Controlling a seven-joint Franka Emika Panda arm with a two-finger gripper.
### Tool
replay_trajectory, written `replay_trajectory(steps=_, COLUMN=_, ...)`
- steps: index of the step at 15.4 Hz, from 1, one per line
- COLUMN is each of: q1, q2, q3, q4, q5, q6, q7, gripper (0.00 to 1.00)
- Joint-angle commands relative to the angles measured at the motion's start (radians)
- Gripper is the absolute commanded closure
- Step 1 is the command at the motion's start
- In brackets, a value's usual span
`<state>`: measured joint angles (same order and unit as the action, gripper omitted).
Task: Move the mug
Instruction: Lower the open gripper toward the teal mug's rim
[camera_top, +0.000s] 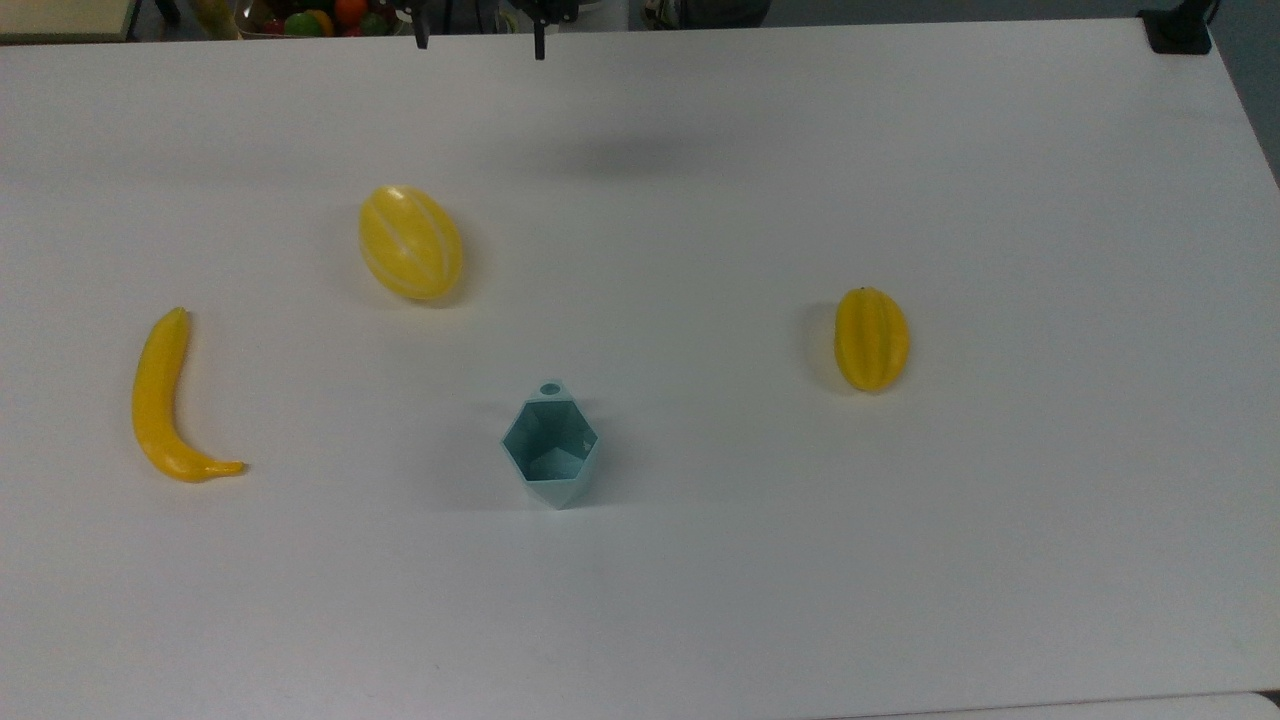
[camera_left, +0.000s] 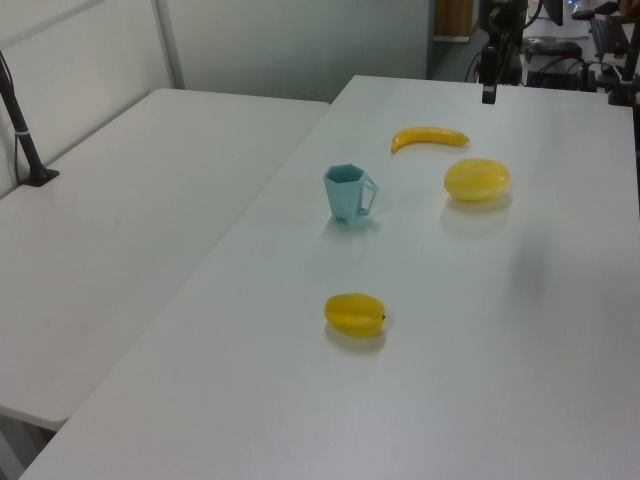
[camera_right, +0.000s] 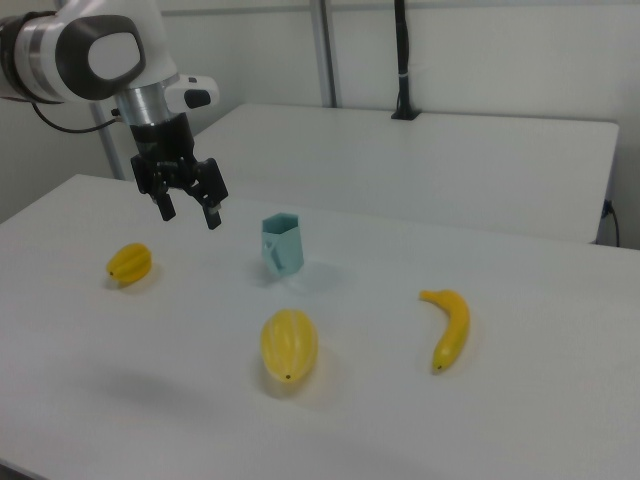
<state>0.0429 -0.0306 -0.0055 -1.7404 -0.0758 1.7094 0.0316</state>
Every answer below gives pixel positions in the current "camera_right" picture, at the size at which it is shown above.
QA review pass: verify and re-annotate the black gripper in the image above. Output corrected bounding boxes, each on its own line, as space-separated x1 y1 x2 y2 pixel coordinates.
129 112 230 232

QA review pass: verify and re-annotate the teal hexagonal mug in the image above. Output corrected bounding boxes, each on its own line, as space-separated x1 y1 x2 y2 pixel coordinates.
261 212 306 279

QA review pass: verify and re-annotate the yellow toy starfruit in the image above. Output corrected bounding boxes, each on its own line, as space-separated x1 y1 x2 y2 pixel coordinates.
106 242 154 286

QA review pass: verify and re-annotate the yellow toy melon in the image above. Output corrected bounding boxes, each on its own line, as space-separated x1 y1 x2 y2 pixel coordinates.
259 308 320 385

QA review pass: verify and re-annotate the white table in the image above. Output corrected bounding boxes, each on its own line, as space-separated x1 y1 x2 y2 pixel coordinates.
189 103 621 246

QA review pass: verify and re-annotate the black pole with base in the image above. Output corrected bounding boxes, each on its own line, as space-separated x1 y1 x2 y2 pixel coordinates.
390 0 422 121

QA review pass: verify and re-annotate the yellow toy banana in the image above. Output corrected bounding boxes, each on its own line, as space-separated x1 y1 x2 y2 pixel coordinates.
418 288 472 376

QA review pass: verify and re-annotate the grey metal frame post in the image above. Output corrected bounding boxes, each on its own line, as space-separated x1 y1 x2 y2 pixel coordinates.
90 102 127 180
308 0 342 108

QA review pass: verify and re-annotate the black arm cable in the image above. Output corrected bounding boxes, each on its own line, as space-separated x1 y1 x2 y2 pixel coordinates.
29 99 122 135

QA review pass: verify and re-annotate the black cable at table side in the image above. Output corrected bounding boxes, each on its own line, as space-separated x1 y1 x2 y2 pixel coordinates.
602 198 622 247

